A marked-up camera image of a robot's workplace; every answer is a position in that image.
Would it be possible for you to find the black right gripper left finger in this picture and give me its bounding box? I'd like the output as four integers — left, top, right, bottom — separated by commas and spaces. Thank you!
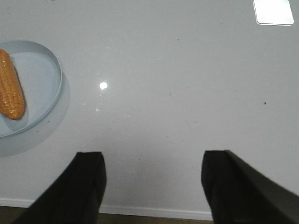
14, 152, 107, 224

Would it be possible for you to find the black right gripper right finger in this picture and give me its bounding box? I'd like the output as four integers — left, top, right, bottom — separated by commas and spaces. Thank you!
201, 150, 299, 224

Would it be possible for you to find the orange plastic corn cob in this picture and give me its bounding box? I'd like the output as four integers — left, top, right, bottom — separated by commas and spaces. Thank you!
0, 49, 25, 120

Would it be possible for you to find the light blue round plate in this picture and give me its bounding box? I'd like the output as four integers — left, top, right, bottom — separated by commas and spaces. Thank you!
0, 40, 63, 138

